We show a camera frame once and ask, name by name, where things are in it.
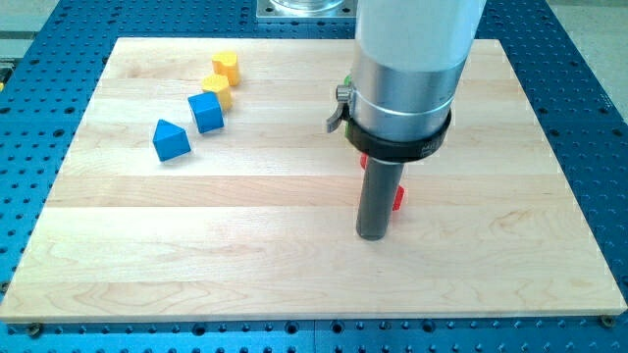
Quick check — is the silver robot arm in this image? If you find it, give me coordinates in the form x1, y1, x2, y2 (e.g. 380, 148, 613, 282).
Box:
350, 0, 486, 142

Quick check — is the red circle block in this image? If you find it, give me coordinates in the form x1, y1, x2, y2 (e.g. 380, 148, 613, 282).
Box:
392, 185, 405, 211

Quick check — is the wooden board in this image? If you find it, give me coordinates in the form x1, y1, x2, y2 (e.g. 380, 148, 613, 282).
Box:
1, 38, 626, 323

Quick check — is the blue cube block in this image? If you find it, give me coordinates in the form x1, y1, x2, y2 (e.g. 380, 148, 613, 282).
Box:
187, 92, 224, 133

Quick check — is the yellow hexagon block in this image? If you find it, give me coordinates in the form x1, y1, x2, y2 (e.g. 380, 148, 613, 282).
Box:
201, 74, 233, 111

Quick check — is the yellow heart block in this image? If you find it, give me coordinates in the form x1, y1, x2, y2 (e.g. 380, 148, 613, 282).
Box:
211, 51, 240, 86

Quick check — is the blue triangle block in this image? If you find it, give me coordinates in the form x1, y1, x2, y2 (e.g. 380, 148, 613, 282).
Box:
152, 120, 191, 162

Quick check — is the black clamp ring with lever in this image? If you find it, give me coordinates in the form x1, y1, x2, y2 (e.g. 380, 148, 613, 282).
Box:
326, 83, 452, 164

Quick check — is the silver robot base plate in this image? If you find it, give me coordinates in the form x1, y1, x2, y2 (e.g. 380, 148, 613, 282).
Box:
256, 0, 358, 20

